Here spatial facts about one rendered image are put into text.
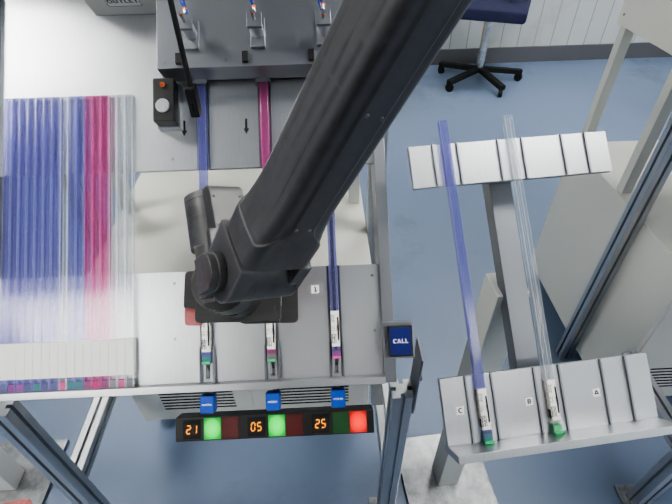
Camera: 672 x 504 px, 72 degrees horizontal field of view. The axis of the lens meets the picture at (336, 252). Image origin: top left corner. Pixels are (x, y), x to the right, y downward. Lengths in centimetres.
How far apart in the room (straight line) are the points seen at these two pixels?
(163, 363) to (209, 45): 54
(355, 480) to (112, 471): 73
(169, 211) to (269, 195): 107
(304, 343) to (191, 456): 87
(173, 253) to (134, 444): 69
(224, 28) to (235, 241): 55
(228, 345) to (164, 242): 54
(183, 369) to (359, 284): 33
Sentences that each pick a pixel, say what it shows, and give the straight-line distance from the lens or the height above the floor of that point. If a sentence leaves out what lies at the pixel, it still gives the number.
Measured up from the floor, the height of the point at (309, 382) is 73.
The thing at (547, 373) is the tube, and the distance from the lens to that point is 80.
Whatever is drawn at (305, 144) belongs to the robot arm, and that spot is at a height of 126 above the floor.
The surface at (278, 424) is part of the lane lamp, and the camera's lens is 85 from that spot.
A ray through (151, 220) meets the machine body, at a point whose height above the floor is 62.
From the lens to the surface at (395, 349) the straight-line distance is 77.
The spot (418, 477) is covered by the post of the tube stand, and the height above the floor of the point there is 1.
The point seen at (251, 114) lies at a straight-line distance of 87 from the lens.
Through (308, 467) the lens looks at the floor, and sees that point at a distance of 153.
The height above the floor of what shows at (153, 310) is 81.
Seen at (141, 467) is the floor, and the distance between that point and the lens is 165.
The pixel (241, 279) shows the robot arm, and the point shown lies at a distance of 38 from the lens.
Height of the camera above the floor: 140
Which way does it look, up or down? 42 degrees down
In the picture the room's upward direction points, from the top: 1 degrees counter-clockwise
